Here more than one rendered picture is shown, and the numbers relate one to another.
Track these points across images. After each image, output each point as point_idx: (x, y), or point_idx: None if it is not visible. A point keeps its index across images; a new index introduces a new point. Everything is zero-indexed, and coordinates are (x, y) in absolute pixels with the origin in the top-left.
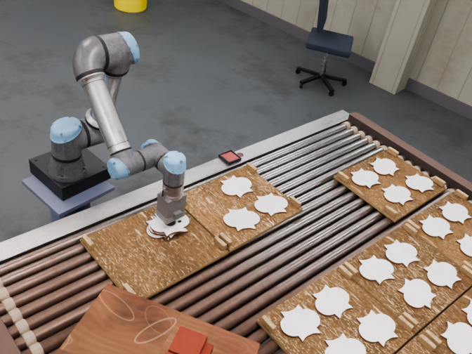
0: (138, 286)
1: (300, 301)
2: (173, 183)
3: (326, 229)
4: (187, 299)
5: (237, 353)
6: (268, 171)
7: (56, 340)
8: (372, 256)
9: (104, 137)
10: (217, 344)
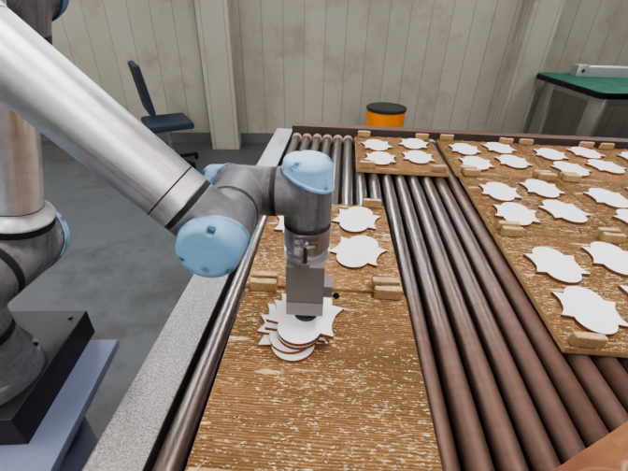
0: (405, 465)
1: (543, 288)
2: (326, 219)
3: (424, 211)
4: (472, 406)
5: None
6: None
7: None
8: (491, 206)
9: (127, 178)
10: None
